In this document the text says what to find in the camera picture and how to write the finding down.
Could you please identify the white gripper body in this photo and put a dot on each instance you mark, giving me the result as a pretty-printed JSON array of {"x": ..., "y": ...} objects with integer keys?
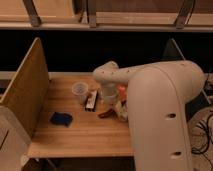
[{"x": 109, "y": 96}]

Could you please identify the dark red pepper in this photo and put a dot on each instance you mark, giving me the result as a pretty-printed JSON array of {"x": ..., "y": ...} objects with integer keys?
[{"x": 106, "y": 114}]

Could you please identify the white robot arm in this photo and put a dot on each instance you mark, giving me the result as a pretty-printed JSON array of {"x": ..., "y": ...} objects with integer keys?
[{"x": 156, "y": 98}]

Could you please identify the orange bowl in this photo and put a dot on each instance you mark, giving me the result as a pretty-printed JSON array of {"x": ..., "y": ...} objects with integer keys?
[{"x": 122, "y": 93}]

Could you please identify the white tube bottle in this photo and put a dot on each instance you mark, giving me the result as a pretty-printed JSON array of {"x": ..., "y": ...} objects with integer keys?
[{"x": 121, "y": 111}]

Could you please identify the black and white box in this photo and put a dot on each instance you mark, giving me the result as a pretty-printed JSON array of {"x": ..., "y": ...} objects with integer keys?
[{"x": 91, "y": 101}]

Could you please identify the clear plastic cup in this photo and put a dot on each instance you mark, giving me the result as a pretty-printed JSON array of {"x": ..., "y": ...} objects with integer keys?
[{"x": 80, "y": 91}]

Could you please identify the blue sponge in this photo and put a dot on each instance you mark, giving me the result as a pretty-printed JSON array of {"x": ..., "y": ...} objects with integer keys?
[{"x": 61, "y": 119}]

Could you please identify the left wooden divider panel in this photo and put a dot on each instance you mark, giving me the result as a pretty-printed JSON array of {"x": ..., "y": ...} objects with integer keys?
[{"x": 22, "y": 101}]

